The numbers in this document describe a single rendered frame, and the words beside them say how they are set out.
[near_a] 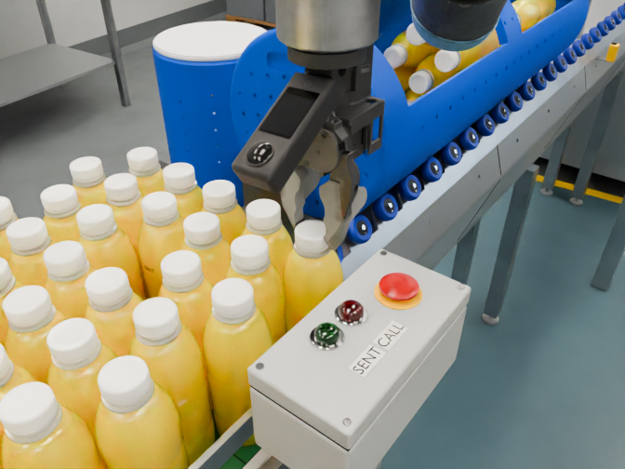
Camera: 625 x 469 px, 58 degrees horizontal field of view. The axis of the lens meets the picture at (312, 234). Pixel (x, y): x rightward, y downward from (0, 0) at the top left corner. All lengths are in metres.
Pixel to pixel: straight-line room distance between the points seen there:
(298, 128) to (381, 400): 0.23
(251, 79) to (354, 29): 0.38
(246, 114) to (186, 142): 0.55
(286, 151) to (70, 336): 0.24
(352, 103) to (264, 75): 0.29
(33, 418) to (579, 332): 1.96
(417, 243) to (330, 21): 0.57
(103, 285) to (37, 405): 0.14
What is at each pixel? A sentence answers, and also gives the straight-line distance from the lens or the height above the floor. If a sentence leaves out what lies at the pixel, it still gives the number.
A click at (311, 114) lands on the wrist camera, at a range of 0.50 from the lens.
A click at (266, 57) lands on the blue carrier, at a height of 1.19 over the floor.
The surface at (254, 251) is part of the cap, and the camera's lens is 0.58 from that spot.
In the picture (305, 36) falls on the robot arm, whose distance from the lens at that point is 0.49.
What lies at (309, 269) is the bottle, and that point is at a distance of 0.61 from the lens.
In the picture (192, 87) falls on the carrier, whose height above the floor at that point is 0.97.
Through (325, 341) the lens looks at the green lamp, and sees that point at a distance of 0.47.
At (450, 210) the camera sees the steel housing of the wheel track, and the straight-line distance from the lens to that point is 1.08.
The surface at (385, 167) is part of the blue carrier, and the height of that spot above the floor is 1.08.
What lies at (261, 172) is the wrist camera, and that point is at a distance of 0.48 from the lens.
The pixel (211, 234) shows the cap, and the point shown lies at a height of 1.09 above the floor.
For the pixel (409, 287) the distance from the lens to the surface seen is 0.52.
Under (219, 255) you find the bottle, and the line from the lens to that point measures 0.63.
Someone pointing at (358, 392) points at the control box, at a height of 1.10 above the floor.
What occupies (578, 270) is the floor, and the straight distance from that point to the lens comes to 2.51.
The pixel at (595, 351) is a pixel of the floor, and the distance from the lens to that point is 2.18.
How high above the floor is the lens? 1.45
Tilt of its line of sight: 36 degrees down
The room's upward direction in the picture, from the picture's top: straight up
